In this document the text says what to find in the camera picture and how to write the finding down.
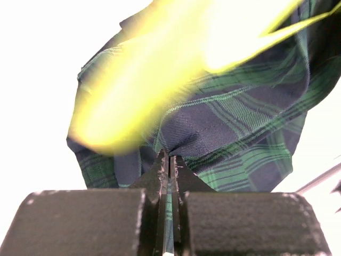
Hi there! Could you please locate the green plastic hanger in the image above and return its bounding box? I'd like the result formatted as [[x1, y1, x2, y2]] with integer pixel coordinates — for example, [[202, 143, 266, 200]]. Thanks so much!
[[68, 1, 340, 154]]

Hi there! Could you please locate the green plaid skirt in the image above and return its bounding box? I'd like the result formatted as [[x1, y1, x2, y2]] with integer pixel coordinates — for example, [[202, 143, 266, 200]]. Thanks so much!
[[67, 14, 340, 192]]

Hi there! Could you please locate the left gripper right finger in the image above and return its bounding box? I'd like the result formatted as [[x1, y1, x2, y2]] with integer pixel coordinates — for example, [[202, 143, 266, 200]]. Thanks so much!
[[170, 156, 331, 255]]

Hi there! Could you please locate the metal clothes rack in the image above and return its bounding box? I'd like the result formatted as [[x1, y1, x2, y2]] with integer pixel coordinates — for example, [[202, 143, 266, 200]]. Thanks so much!
[[296, 163, 340, 195]]

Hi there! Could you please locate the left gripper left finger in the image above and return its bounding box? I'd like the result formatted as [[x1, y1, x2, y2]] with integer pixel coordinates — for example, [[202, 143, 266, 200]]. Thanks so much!
[[1, 151, 168, 256]]

